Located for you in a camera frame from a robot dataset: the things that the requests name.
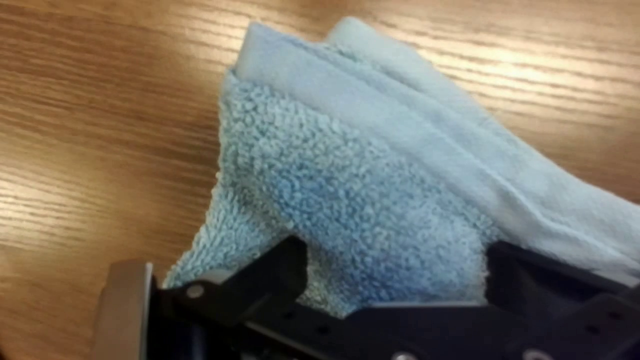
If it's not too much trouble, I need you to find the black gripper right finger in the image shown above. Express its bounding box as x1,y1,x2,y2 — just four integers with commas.
484,238,640,318

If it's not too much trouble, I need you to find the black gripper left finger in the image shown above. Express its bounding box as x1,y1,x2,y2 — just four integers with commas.
222,233,310,318

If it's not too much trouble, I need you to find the light blue towel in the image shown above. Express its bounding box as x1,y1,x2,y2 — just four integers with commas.
162,14,640,320

